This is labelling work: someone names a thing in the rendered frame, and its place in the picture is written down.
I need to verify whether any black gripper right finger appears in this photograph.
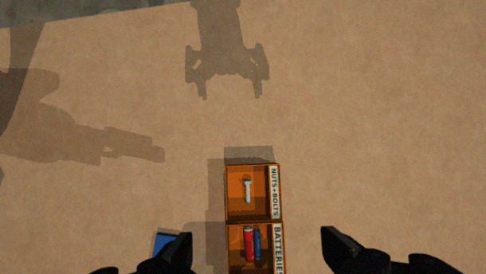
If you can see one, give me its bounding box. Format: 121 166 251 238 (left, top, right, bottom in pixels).
320 226 464 274

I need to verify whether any red aa battery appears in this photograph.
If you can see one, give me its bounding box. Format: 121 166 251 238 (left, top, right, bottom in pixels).
243 226 254 262

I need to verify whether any grey metal bolt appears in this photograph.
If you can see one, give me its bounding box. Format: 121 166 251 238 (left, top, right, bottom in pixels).
243 179 252 203

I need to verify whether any blue battery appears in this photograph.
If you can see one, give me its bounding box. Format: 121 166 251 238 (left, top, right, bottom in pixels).
253 229 261 260

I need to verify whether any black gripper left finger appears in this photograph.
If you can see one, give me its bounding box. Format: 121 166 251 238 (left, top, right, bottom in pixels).
89 232 197 274

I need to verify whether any orange three-compartment bin rack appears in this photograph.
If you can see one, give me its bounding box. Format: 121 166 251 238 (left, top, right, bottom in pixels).
225 162 287 274

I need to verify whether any blue rectangular block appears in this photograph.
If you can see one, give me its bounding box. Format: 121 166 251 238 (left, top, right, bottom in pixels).
152 232 178 258

